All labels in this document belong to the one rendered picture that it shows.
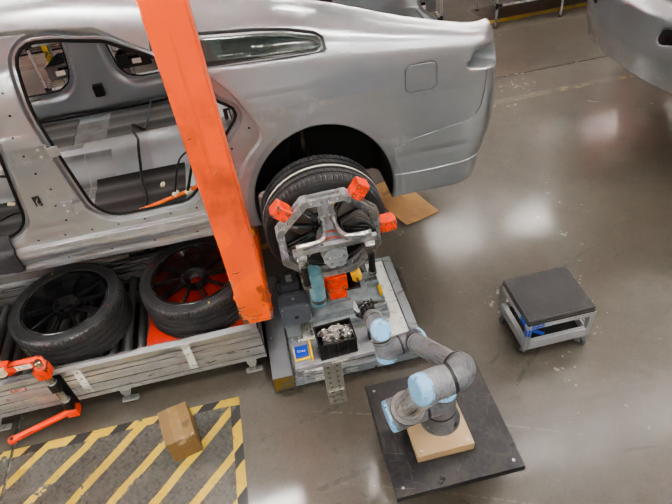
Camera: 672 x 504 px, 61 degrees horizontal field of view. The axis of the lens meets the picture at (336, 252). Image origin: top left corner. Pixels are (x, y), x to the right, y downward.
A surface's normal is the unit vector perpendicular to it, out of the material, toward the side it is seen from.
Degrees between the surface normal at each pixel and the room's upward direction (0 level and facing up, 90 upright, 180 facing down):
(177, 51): 90
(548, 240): 0
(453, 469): 0
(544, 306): 0
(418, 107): 90
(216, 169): 90
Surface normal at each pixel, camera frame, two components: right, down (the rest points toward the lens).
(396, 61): 0.18, 0.53
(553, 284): -0.11, -0.73
